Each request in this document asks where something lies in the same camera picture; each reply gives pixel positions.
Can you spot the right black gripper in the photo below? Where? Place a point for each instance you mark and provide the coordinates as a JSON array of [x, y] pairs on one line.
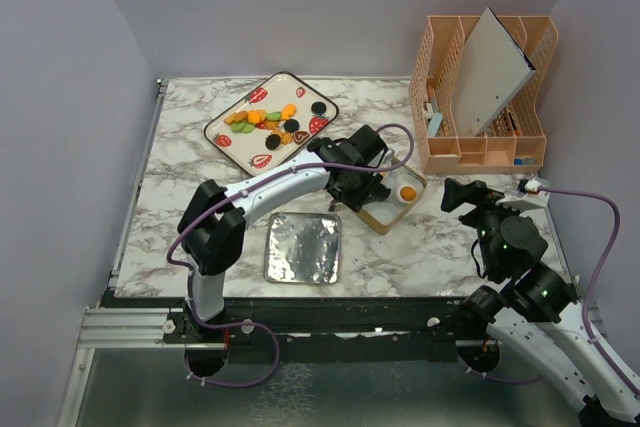
[[455, 193]]

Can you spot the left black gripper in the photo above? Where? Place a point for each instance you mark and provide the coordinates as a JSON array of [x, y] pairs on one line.
[[355, 201]]

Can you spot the black sandwich cookie bottom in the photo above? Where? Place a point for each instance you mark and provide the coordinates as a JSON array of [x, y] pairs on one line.
[[382, 193]]

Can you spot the black sandwich cookie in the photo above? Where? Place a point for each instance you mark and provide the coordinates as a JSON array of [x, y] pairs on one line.
[[273, 141], [382, 193], [318, 108], [291, 126]]

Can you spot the brown chip cookie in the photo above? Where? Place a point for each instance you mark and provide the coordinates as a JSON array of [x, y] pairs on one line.
[[407, 193]]

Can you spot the silver tin lid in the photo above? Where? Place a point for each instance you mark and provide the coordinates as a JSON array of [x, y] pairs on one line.
[[302, 248]]

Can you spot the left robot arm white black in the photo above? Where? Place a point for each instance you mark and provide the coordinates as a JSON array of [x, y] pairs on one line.
[[212, 229]]

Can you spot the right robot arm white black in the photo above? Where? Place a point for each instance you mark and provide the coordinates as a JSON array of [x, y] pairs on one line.
[[530, 308]]

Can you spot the white paper cup bottom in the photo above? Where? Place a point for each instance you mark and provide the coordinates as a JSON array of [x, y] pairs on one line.
[[384, 213]]

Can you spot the white paper cup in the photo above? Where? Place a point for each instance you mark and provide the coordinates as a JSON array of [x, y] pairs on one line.
[[384, 213], [406, 180]]

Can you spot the white paper cup right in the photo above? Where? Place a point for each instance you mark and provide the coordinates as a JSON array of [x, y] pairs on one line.
[[406, 180]]

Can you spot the gold cookie tin box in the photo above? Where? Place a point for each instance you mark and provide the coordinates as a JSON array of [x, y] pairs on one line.
[[388, 181]]

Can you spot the light blue eraser in organizer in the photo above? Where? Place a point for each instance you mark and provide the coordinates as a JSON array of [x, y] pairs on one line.
[[434, 124]]

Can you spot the heart chocolate cookie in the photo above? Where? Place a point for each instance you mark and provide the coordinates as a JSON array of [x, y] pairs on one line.
[[300, 137]]

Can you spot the peach plastic desk organizer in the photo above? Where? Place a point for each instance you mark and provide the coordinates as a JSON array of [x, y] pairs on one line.
[[514, 142]]

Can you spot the yellow swirl butter cookie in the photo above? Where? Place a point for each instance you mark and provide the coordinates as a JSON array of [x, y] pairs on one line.
[[287, 138]]

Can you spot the orange cookie top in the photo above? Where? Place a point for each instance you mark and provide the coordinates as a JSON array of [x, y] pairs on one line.
[[288, 111]]

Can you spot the strawberry pattern white tray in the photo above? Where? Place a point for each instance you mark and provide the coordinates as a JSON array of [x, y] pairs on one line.
[[240, 132]]

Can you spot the white grey notebook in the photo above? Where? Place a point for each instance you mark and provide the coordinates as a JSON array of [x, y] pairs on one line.
[[493, 68]]

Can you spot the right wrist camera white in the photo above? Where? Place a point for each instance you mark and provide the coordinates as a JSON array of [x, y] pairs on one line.
[[530, 194]]

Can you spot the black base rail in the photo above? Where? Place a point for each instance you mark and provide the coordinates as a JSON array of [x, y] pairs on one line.
[[303, 330]]

